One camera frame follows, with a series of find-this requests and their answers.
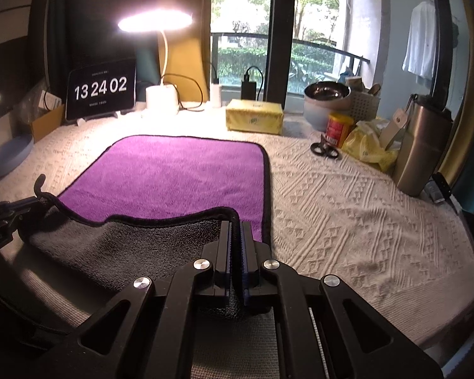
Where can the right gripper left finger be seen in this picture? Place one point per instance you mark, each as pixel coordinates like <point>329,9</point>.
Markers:
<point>209,285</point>

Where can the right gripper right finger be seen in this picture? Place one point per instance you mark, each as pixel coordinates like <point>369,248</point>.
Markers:
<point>271,284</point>

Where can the purple and grey towel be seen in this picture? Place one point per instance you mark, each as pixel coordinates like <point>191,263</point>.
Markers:
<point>147,206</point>

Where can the white textured tablecloth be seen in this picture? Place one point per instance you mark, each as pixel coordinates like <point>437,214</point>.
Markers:
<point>405,267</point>

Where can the cardboard box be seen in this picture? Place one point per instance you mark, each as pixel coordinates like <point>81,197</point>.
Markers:
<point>47,123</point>

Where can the clear plastic bag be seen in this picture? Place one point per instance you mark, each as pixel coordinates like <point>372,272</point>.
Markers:
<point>36,103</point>

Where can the black scissors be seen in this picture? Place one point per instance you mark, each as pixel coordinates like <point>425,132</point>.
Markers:
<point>324,149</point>

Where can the yellow tissue pack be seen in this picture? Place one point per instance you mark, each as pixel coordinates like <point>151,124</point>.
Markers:
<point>254,116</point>

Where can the white bowl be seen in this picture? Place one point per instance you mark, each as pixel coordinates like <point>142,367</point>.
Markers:
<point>316,114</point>

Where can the red yellow can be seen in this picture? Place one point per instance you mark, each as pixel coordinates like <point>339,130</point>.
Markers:
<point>338,128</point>

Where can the yellow plastic bag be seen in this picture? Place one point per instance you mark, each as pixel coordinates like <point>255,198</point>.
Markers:
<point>363,144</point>

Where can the tablet showing clock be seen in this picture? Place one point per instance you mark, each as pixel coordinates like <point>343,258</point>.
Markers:
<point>101,90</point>

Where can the black power bank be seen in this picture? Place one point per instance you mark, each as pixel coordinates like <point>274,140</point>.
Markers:
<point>248,90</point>

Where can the white charger adapter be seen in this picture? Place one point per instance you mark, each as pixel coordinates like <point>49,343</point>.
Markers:
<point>216,95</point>

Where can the white desk lamp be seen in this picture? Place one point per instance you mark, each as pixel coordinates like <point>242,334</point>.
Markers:
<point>150,27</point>

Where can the stainless steel bowl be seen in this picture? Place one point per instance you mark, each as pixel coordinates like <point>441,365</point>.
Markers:
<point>328,94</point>

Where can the white perforated basket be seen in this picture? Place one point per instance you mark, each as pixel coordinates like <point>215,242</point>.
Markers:
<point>363,105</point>

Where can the mustard yellow curtain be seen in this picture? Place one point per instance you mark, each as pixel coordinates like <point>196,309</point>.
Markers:
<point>189,51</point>

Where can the stainless steel tumbler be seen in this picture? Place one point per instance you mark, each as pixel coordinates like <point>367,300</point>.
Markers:
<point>425,138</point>

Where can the dark green curtain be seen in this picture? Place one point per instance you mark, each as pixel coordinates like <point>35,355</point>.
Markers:
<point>81,33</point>

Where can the white hanging shirt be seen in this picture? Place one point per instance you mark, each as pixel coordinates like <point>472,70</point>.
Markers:
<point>422,42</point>

